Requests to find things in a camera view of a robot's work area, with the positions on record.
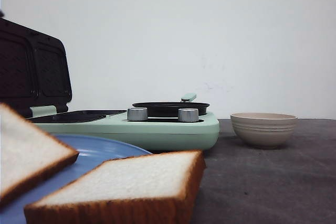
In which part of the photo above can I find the beige ribbed bowl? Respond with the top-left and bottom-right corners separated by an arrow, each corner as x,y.
230,113 -> 298,149

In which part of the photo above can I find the black round frying pan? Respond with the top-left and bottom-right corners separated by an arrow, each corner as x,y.
132,93 -> 210,118

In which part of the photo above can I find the left silver knob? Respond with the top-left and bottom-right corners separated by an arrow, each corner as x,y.
127,107 -> 148,122

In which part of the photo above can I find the bread slice with brown crust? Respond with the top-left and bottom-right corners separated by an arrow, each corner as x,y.
1,103 -> 79,207

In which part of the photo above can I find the mint green hinged lid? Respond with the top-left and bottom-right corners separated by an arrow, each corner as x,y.
1,18 -> 72,118

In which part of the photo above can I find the blue plate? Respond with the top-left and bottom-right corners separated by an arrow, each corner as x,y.
1,134 -> 150,223

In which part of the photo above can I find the right silver knob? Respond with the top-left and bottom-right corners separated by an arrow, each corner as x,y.
178,108 -> 199,123

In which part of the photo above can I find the mint green breakfast maker base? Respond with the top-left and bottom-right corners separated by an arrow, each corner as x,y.
29,110 -> 220,151

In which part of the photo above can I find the silver knob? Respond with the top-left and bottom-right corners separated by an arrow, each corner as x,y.
178,108 -> 199,123
127,107 -> 148,122

